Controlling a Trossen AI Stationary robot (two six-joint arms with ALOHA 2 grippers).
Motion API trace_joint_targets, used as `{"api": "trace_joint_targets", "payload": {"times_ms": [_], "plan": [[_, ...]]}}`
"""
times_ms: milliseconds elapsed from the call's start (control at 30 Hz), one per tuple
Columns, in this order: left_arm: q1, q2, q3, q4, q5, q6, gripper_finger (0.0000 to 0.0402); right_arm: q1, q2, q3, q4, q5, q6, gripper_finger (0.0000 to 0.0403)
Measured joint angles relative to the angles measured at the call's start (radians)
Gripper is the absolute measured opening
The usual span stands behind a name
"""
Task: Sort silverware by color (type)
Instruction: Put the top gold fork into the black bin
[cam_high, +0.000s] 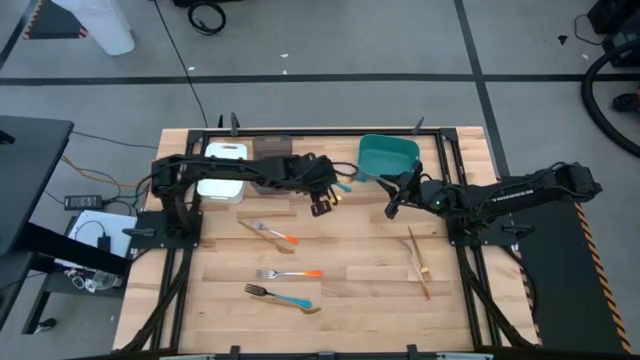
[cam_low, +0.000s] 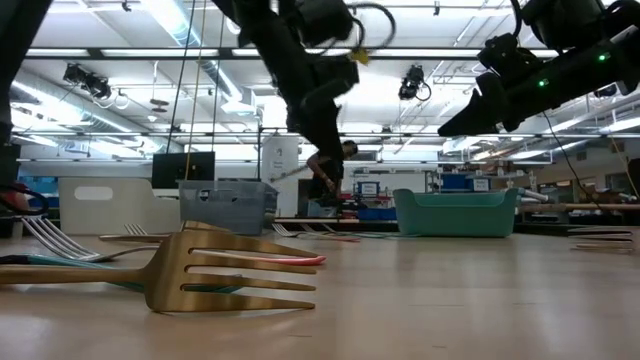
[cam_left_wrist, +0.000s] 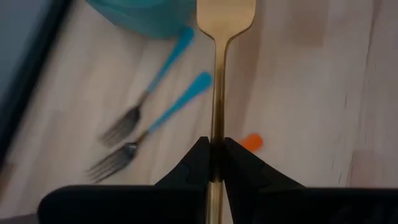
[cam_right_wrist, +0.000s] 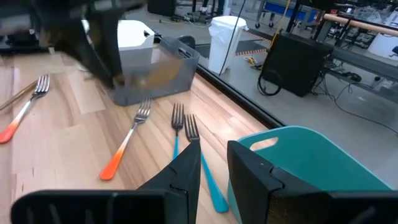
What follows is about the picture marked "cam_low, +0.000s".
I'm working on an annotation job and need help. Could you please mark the black monitor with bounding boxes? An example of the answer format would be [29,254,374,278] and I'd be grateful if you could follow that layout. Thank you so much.
[151,151,217,190]

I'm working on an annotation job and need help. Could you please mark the person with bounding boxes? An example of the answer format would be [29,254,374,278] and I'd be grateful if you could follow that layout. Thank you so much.
[305,139,360,207]

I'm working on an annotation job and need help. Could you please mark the blue storage crate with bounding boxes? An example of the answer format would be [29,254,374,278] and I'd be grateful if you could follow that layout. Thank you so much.
[357,206,399,222]

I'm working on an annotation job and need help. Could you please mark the red object with black strap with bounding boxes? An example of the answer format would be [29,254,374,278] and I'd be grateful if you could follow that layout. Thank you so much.
[0,182,51,218]

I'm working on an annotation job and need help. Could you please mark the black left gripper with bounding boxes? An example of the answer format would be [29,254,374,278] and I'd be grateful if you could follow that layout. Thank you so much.
[279,53,361,163]

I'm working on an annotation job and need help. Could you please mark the blue shelf crate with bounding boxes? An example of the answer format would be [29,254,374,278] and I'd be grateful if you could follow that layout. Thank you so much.
[439,172,474,193]

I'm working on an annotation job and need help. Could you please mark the black metal table frame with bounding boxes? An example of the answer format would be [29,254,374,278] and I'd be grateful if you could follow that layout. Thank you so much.
[273,218,640,238]

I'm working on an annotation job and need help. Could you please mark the left gripper black cable loop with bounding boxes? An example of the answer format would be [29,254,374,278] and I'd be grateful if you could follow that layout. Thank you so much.
[319,1,397,55]

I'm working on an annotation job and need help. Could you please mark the teal plastic bin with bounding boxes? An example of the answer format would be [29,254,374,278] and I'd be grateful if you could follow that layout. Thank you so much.
[392,187,520,238]

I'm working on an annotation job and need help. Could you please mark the black ceiling-mounted device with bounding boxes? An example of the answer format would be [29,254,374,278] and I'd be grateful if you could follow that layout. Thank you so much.
[62,62,113,101]
[397,63,433,102]

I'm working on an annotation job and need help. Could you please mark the white pillar panel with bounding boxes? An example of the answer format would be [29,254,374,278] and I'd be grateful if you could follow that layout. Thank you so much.
[260,135,300,219]

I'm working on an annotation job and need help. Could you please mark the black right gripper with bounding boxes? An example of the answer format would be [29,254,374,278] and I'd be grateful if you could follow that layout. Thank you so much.
[437,32,562,138]

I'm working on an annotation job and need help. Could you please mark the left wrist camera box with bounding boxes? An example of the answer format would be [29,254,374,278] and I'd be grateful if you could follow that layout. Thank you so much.
[293,0,357,47]

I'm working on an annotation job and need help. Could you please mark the black hanging cable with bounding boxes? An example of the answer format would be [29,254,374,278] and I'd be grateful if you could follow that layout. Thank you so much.
[211,0,227,153]
[166,0,197,154]

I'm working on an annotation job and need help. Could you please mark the long pale pole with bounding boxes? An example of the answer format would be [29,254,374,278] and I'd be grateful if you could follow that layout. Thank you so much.
[269,165,312,183]

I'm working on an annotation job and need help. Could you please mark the yellow hanging cable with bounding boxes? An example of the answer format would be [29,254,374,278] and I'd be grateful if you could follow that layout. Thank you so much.
[183,0,208,182]

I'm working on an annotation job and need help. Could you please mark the grey translucent bin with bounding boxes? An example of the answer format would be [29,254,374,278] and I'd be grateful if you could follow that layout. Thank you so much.
[178,179,279,237]

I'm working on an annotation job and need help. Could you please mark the thin black cable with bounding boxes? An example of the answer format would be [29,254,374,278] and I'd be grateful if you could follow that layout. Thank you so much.
[541,110,604,211]

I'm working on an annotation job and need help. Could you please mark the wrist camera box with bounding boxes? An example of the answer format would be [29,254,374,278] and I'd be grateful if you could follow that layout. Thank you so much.
[293,0,357,47]
[519,0,609,52]

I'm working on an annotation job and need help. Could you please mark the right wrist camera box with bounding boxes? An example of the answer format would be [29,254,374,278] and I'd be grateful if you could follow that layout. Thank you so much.
[519,0,609,52]

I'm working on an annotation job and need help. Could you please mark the white plastic bin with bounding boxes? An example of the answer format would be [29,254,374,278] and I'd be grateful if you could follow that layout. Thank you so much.
[58,177,182,236]

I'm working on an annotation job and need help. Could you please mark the wooden workbench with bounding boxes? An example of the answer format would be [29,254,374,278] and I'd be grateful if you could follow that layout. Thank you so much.
[517,201,640,214]

